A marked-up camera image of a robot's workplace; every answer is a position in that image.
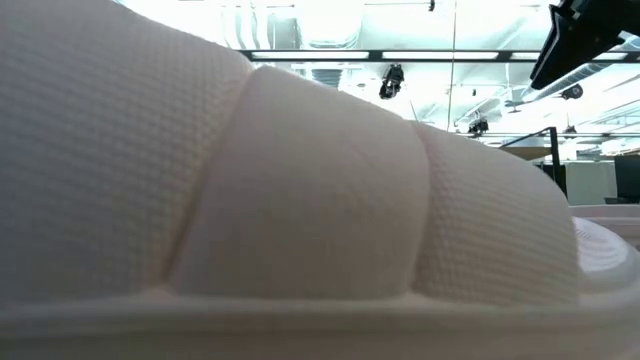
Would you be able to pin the dark computer monitor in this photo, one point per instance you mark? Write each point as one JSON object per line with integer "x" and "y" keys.
{"x": 627, "y": 177}

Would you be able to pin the round black ceiling fixture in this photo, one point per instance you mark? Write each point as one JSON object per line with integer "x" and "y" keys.
{"x": 572, "y": 91}

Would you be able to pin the black metal station frame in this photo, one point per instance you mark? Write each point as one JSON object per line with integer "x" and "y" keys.
{"x": 440, "y": 55}

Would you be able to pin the thin vertical ceiling pole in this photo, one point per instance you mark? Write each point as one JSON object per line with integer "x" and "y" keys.
{"x": 452, "y": 65}

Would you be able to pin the small black ceiling camera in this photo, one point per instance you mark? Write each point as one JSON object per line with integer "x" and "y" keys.
{"x": 478, "y": 126}

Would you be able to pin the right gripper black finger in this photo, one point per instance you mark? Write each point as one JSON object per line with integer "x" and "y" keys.
{"x": 565, "y": 55}

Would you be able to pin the black overhead camera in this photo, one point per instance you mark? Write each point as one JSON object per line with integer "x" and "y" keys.
{"x": 392, "y": 81}

